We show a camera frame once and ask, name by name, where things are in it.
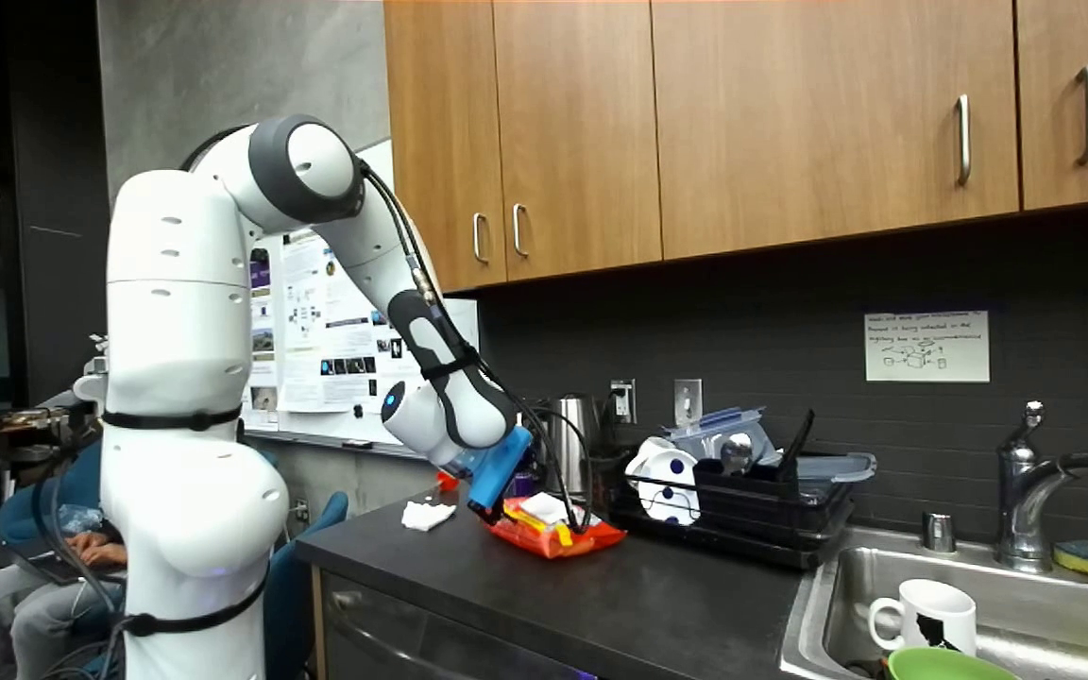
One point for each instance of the white plastic kitchen gadget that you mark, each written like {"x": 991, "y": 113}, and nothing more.
{"x": 664, "y": 486}

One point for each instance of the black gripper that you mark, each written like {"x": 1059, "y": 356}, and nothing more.
{"x": 533, "y": 474}

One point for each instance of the purple header poster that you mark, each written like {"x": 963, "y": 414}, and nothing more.
{"x": 257, "y": 314}

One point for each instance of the stainless steel thermos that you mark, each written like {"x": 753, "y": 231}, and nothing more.
{"x": 574, "y": 438}

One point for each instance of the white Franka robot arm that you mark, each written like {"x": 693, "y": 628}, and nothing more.
{"x": 180, "y": 377}

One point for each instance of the white whiteboard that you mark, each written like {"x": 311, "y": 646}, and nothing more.
{"x": 375, "y": 175}

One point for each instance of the white research poster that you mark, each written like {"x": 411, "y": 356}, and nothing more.
{"x": 319, "y": 342}

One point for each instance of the white paper wall notice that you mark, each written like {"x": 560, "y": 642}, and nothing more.
{"x": 928, "y": 345}

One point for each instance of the wooden upper cabinet door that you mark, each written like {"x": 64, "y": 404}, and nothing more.
{"x": 574, "y": 126}
{"x": 436, "y": 136}
{"x": 1084, "y": 86}
{"x": 820, "y": 113}

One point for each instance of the clear plastic container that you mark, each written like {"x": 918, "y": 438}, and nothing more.
{"x": 727, "y": 437}

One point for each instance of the stainless steel sink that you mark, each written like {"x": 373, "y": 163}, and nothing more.
{"x": 1047, "y": 615}

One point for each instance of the small steel cup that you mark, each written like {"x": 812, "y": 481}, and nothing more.
{"x": 937, "y": 531}

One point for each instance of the orange wet wipes packet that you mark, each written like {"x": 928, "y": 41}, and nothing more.
{"x": 564, "y": 534}

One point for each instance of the white mug with black print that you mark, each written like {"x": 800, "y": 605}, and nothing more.
{"x": 936, "y": 609}

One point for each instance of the seated person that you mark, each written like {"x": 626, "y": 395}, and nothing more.
{"x": 1, "y": 615}

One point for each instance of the chrome sink faucet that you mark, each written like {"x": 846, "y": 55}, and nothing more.
{"x": 1023, "y": 493}

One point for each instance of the black dish rack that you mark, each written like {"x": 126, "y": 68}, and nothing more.
{"x": 756, "y": 505}

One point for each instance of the white wall outlet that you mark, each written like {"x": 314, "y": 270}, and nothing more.
{"x": 689, "y": 398}
{"x": 626, "y": 401}

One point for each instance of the green bowl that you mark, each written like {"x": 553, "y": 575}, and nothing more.
{"x": 946, "y": 667}

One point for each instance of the crumpled white tissue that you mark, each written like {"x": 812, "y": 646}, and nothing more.
{"x": 428, "y": 515}

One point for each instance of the blue office chair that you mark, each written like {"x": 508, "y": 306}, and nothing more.
{"x": 301, "y": 590}

